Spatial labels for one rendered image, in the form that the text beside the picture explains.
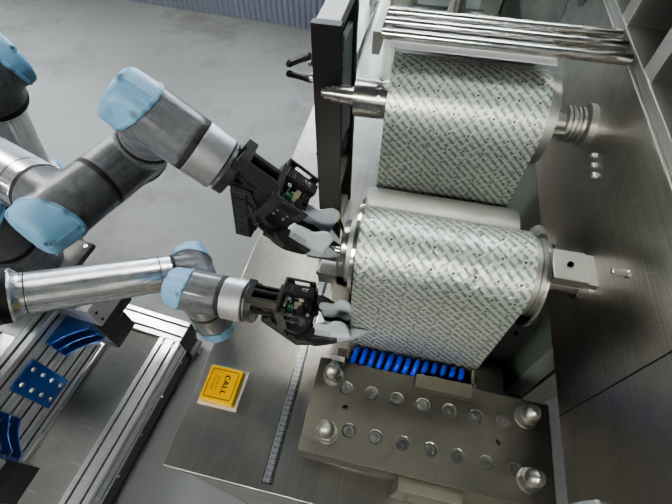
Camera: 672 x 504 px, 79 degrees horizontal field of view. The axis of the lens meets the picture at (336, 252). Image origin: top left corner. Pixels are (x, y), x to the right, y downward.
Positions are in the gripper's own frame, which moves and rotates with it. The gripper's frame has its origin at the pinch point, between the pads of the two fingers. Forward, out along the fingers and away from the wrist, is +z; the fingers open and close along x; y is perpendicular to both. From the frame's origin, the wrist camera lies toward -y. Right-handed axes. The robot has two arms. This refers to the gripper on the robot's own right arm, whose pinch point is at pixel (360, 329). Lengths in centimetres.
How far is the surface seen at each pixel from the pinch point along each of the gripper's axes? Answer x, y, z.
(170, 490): -28, -109, -61
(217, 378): -9.1, -16.7, -27.2
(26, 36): 257, -109, -332
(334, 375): -8.1, -2.6, -2.9
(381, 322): -0.2, 4.6, 3.2
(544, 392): 13, -43, 49
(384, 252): 2.1, 20.7, 1.8
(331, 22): 34, 35, -13
